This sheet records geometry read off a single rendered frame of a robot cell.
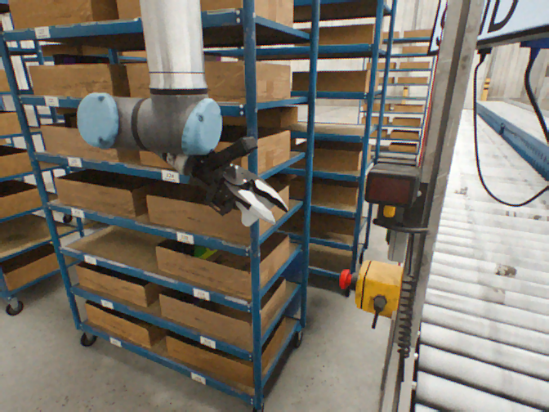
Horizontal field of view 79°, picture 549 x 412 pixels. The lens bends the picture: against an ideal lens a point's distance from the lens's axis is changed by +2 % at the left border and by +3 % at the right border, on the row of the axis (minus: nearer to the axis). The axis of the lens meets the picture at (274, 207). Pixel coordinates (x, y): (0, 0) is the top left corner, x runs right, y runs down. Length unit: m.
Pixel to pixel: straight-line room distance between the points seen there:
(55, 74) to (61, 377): 1.23
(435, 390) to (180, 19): 0.67
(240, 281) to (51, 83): 0.93
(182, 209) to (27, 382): 1.11
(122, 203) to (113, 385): 0.80
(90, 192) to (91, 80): 0.40
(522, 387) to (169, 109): 0.70
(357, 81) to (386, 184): 1.37
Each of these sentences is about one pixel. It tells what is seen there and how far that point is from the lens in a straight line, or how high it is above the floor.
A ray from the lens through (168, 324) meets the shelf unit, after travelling 1.37.
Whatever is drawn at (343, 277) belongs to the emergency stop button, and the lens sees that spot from 0.64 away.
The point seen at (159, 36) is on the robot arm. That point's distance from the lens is 0.55.
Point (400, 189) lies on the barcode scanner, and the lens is 0.44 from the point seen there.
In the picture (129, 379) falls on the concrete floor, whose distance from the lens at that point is 1.71.
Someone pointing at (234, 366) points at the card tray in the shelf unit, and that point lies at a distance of 1.35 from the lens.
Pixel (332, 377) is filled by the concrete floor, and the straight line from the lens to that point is 1.62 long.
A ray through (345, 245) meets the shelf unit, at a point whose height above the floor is 0.34.
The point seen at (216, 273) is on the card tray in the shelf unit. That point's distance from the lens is 1.12.
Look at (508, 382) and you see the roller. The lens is 0.70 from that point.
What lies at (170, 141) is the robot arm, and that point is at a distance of 0.56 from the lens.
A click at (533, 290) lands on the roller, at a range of 0.98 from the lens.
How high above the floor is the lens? 1.20
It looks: 21 degrees down
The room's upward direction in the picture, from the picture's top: straight up
